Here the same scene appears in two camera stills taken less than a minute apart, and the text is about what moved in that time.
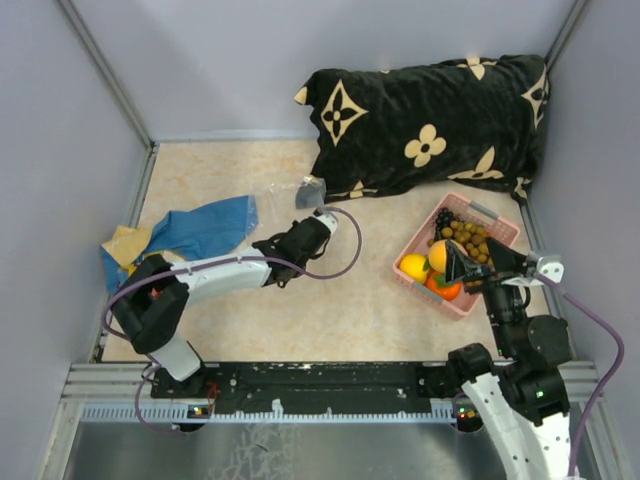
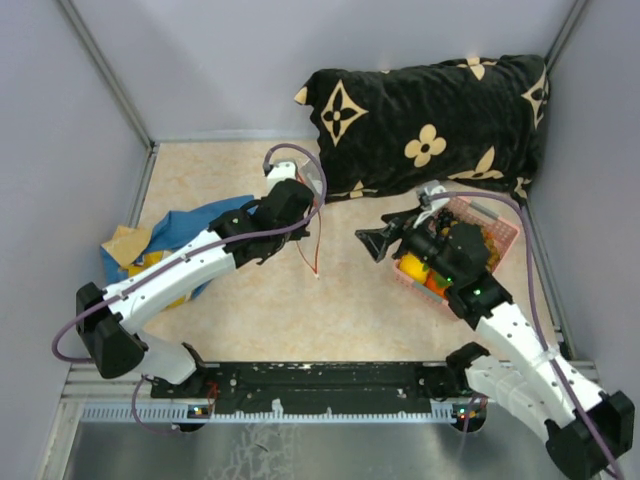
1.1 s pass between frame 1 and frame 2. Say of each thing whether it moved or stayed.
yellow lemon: stayed
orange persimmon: stayed
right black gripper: moved
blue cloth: stayed
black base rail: stayed
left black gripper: moved
